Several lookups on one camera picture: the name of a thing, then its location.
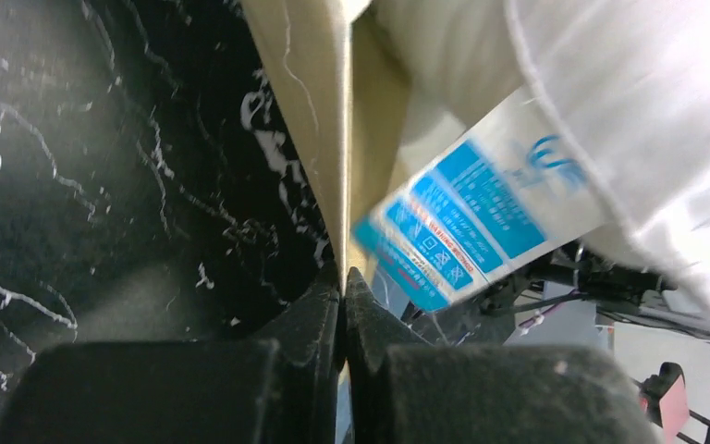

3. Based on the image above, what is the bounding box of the blue beige white pillowcase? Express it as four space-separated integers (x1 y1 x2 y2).
242 0 410 287

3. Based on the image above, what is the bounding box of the white pillow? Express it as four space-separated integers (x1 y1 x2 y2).
371 1 710 314

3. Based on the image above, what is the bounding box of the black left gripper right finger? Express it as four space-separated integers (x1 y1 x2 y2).
343 268 655 443

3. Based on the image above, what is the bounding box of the blue pillow label tag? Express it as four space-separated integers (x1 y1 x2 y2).
352 87 605 312

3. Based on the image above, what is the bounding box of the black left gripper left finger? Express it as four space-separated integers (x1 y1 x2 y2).
0 265 340 443

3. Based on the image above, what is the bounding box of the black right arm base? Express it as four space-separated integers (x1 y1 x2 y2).
400 242 710 345

